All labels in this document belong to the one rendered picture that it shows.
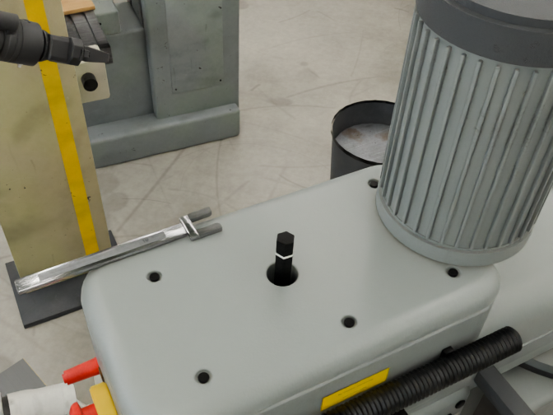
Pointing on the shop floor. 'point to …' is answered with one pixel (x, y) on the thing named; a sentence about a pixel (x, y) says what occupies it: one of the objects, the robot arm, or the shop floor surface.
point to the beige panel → (47, 173)
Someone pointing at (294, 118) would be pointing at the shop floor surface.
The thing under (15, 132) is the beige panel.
